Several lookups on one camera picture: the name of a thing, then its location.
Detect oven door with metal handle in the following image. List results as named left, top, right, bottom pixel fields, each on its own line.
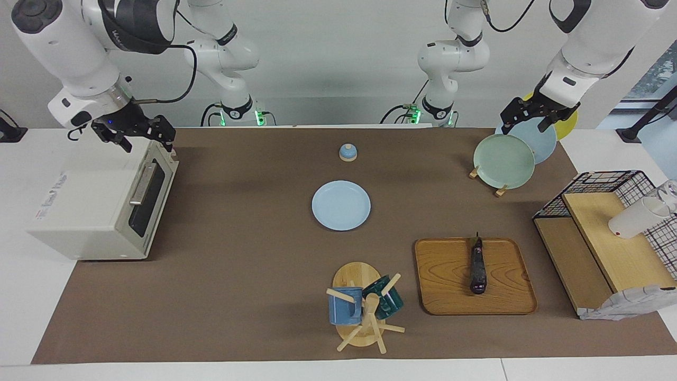
left=126, top=140, right=179, bottom=260

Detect dark purple eggplant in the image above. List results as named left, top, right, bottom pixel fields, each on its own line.
left=469, top=232, right=487, bottom=295

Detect white toaster oven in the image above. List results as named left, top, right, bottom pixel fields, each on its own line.
left=26, top=139, right=179, bottom=261

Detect light blue racked plate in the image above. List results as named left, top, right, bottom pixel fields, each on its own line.
left=495, top=116, right=557, bottom=165

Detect yellow plate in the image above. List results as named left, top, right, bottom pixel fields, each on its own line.
left=521, top=91, right=579, bottom=141

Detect pale green plate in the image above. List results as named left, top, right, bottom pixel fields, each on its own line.
left=473, top=134, right=536, bottom=190

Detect wooden plate rack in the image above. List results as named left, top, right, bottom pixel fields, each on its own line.
left=469, top=165, right=508, bottom=197

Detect black clamp stand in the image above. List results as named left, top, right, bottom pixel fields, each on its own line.
left=616, top=85, right=677, bottom=143

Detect white cup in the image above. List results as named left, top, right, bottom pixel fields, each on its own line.
left=608, top=197, right=671, bottom=239

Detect brown table mat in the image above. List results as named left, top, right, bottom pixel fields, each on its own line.
left=31, top=127, right=677, bottom=365

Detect clear glass cup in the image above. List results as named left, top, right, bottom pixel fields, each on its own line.
left=656, top=179, right=677, bottom=215

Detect wooden step shelf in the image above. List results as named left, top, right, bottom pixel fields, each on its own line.
left=533, top=192, right=677, bottom=318

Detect wooden serving tray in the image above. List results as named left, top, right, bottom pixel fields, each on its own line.
left=414, top=238, right=538, bottom=316

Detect white checkered cloth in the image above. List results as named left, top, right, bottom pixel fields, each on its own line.
left=578, top=284, right=677, bottom=321

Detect wooden mug tree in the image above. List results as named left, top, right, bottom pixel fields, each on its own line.
left=326, top=261, right=406, bottom=354

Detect dark green mug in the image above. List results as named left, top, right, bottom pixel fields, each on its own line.
left=362, top=275, right=404, bottom=320

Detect blue mug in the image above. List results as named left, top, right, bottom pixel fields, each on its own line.
left=328, top=287, right=364, bottom=325

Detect black right base cable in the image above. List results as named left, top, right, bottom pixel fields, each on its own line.
left=200, top=102, right=223, bottom=128

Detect black base cable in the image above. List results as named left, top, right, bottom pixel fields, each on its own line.
left=380, top=78, right=430, bottom=125
left=200, top=102, right=223, bottom=128

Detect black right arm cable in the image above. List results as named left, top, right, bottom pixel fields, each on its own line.
left=132, top=11, right=198, bottom=104

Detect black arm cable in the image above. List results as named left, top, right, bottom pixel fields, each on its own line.
left=132, top=11, right=198, bottom=104
left=479, top=0, right=635, bottom=80

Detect black wire basket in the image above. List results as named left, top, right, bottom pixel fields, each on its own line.
left=533, top=170, right=677, bottom=281

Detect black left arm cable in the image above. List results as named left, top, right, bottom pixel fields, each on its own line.
left=479, top=0, right=635, bottom=80

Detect black left base cable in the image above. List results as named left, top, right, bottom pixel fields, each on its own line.
left=380, top=78, right=430, bottom=125

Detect black table mount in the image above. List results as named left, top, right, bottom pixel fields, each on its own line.
left=0, top=108, right=28, bottom=143

